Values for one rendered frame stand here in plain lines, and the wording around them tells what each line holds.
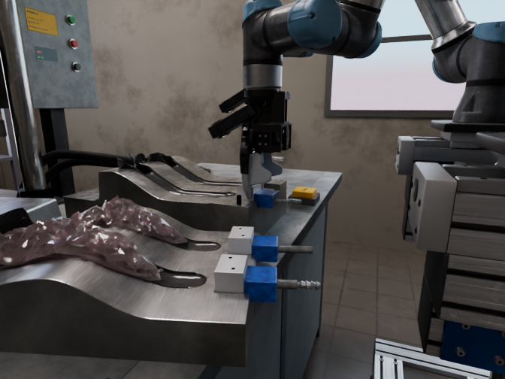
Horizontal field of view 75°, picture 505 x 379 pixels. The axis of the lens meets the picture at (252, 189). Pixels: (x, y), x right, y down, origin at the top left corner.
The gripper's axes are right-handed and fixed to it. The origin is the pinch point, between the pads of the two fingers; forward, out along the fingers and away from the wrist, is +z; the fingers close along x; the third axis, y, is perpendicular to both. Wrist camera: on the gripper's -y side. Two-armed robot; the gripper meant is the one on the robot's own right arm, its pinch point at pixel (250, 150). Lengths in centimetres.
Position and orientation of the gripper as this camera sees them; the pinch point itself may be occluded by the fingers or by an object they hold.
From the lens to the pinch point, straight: 99.4
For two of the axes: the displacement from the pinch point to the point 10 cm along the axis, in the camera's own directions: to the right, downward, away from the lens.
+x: 3.7, -2.3, 9.0
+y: 9.3, 0.9, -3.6
